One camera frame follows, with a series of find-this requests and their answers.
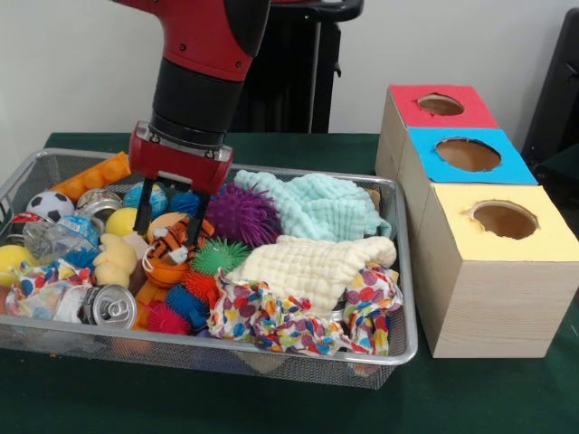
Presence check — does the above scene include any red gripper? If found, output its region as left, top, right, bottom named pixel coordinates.
left=128, top=120, right=234, bottom=249

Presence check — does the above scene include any orange tiger plush toy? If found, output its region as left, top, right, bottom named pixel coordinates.
left=143, top=216, right=216, bottom=272

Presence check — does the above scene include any silver mesh bin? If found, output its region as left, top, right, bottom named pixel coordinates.
left=0, top=146, right=420, bottom=392

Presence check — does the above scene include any wooden box with three holes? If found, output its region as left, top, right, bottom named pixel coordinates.
left=374, top=83, right=579, bottom=360

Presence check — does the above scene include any orange toy basketball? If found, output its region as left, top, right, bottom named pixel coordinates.
left=147, top=257, right=191, bottom=289

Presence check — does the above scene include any green spiky ball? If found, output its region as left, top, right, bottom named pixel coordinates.
left=193, top=238, right=252, bottom=275

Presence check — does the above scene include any purple spiky ball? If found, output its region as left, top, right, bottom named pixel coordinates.
left=205, top=183, right=282, bottom=248

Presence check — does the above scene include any orange plastic block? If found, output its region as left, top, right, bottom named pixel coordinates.
left=49, top=151, right=132, bottom=191

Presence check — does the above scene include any black and white soccer ball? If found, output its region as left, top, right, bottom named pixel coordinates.
left=25, top=191, right=76, bottom=222

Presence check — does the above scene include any mint green cloth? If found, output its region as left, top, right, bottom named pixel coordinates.
left=234, top=168, right=393, bottom=241

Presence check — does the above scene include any cream waffle cloth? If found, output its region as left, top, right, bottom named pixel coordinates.
left=224, top=234, right=398, bottom=314

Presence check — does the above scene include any confetti print cloth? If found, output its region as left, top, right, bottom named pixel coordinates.
left=206, top=270, right=363, bottom=358

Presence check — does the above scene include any yellow ball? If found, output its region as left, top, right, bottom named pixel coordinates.
left=0, top=243, right=37, bottom=288

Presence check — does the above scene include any polka dot cloth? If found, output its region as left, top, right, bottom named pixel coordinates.
left=342, top=264, right=403, bottom=357

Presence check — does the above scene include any dark green table cloth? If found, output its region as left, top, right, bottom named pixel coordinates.
left=0, top=129, right=579, bottom=434

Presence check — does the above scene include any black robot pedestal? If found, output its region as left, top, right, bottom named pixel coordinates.
left=228, top=0, right=365, bottom=135

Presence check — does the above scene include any black frame stand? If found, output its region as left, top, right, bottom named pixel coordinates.
left=519, top=6, right=579, bottom=213

